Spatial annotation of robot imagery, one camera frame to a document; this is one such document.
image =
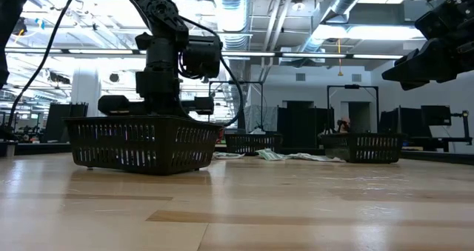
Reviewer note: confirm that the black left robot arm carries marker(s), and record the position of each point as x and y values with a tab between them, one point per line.
163	14

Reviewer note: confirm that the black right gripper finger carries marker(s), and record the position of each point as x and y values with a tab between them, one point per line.
414	86
426	64

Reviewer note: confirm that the dark background monitor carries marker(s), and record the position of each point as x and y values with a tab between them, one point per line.
435	114
66	121

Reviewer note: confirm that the person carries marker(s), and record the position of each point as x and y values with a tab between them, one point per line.
342	125

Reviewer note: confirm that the black background rig frame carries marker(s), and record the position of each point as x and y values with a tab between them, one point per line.
352	86

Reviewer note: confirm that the long ceiling light strip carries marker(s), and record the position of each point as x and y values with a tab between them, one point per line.
314	55

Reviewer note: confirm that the black slotted plastic basket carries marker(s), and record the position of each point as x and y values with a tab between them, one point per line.
144	147
364	147
252	143

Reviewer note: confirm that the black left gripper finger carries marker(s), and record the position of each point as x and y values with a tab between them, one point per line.
203	106
113	104

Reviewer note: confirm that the white ceiling sensor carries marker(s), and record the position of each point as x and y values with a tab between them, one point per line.
298	6

